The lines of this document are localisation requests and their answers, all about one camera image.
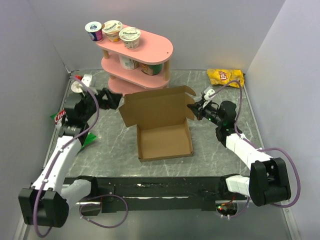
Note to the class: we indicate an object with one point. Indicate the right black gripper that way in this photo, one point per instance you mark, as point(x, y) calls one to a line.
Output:
point(198, 109)

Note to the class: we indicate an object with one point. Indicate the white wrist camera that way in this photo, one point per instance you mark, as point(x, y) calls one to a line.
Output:
point(88, 80)
point(207, 95)

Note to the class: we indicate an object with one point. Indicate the yellow Lays chips bag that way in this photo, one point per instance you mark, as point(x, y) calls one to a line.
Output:
point(224, 76)

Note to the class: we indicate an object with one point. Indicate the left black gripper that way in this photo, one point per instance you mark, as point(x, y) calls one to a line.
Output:
point(112, 100)

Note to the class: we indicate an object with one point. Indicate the white cup on middle shelf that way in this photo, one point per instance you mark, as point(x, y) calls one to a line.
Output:
point(128, 63)

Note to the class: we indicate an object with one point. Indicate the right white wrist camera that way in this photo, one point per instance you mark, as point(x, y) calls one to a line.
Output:
point(207, 95)

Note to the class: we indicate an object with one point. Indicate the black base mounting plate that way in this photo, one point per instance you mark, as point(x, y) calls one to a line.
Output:
point(160, 193)

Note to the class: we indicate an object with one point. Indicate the brown cardboard box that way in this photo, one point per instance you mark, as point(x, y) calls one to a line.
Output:
point(161, 119)

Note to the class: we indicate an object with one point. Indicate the green Chuba chips bag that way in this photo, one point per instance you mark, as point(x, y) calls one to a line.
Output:
point(58, 122)

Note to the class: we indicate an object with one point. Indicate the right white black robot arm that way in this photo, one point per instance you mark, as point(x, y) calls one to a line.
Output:
point(268, 181)

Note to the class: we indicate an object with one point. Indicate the pink three-tier shelf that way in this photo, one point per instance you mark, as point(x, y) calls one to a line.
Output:
point(153, 49)

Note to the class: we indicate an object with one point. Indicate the black can with white lid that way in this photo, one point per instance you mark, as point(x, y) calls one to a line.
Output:
point(76, 87)

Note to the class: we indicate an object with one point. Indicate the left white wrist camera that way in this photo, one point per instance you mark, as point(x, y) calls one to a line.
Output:
point(88, 80)

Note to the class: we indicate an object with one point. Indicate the green can on middle shelf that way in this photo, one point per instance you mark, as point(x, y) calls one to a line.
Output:
point(151, 70)

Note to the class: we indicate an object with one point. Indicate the orange Chobani yogurt cup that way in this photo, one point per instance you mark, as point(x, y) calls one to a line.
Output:
point(112, 29)

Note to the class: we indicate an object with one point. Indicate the white Chobani yogurt cup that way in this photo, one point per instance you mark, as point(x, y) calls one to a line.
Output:
point(130, 36)

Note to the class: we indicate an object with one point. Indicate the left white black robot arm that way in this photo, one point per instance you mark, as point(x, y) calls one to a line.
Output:
point(46, 203)

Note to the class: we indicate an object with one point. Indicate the blue white yogurt cup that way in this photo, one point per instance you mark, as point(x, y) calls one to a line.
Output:
point(94, 30)

